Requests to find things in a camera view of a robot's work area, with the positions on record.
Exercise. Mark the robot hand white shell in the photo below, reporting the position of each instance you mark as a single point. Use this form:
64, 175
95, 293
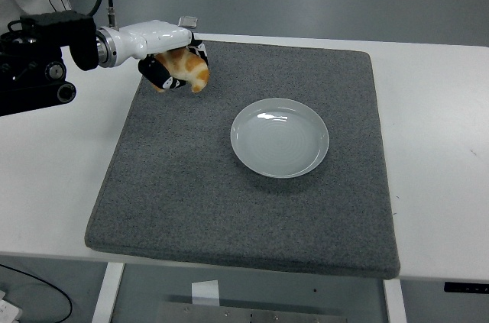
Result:
153, 38

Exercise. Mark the golden croissant bread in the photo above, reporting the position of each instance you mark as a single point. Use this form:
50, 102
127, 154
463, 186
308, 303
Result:
189, 67

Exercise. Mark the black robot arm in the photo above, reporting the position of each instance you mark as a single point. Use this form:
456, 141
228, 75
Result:
42, 52

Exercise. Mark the round pale grey plate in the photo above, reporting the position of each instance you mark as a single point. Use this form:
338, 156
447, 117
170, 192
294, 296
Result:
279, 139

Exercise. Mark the silver floor outlet box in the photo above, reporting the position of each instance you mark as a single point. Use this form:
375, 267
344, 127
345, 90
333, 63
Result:
189, 21

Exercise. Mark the grey speckled foam mat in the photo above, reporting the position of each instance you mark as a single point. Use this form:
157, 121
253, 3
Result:
229, 208

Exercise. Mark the white table leg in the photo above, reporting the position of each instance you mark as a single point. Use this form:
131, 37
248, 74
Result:
395, 304
109, 292

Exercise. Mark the white power strip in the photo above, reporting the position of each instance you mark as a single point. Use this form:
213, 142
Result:
8, 309

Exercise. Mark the black table control panel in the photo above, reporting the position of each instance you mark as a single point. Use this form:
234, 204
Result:
466, 287

